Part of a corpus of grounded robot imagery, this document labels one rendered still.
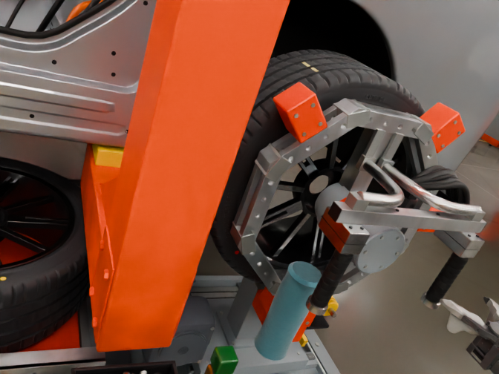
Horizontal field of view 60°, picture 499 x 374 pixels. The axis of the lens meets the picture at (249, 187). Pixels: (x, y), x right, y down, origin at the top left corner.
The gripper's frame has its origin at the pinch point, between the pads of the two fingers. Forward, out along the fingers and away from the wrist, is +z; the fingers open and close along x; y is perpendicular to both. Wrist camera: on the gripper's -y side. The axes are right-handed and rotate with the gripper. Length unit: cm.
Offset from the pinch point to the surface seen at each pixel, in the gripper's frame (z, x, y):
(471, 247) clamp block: 4.2, -0.6, -10.2
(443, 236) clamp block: 10.4, -2.3, -8.5
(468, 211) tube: 7.4, -4.2, -17.5
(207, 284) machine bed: 87, -14, 77
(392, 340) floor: 53, 73, 84
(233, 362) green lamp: 2, -51, 17
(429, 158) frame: 26.3, -0.1, -20.8
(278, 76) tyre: 46, -38, -28
